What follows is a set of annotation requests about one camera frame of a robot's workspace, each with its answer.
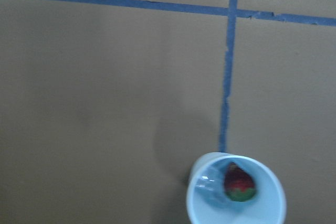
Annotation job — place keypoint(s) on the clear ice cube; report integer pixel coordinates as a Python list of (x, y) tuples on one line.
[(210, 186)]

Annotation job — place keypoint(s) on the red strawberry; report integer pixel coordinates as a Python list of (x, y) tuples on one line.
[(239, 186)]

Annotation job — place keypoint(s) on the light blue plastic cup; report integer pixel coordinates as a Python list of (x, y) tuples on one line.
[(268, 205)]

